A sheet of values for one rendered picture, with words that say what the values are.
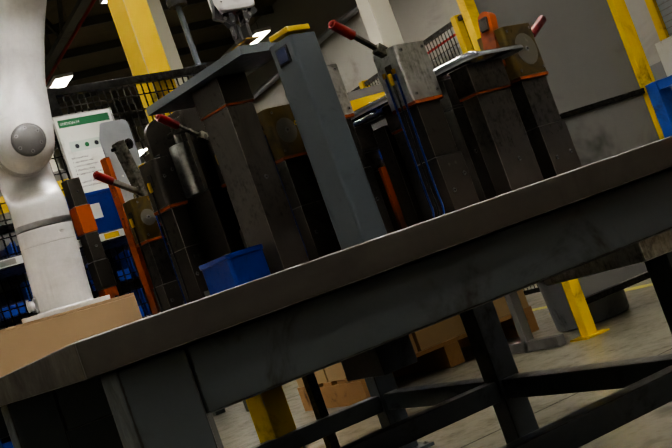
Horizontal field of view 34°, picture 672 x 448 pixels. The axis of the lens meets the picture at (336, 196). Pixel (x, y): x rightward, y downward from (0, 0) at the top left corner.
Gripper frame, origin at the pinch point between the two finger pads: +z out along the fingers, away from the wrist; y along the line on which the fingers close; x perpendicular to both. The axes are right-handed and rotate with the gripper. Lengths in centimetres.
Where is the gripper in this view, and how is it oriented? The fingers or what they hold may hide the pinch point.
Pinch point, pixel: (241, 33)
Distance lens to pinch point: 264.9
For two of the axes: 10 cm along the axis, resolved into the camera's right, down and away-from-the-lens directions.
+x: -5.3, 2.3, 8.1
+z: 3.3, 9.4, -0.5
